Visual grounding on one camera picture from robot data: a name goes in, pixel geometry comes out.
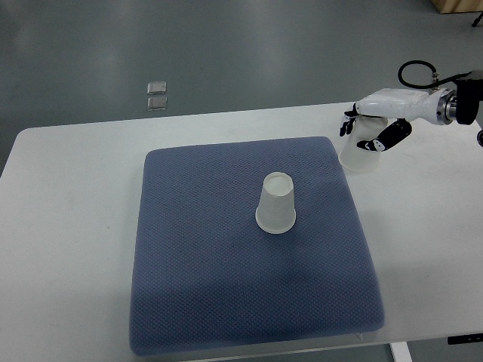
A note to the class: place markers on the white paper cup on cushion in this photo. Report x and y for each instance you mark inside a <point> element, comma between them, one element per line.
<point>275,211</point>

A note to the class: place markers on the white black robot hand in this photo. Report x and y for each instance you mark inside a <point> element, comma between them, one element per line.
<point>402,106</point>

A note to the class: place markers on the black tripod leg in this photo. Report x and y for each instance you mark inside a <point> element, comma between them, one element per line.
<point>477,20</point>

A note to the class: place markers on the white table leg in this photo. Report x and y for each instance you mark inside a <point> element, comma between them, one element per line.
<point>400,352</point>

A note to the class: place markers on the upper metal floor plate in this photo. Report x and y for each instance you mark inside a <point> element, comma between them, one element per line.
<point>157,87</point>

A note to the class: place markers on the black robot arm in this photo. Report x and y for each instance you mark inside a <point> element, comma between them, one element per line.
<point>460,105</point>

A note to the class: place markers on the wooden box corner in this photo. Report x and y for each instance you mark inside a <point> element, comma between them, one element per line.
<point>457,6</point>

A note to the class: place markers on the white paper cup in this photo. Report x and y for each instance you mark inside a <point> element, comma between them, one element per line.
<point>275,211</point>
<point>354,158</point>

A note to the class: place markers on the blue textured cushion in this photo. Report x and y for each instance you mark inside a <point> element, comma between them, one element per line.
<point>207,276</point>

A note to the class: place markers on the black table control panel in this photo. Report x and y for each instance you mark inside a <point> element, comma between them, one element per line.
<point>465,339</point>

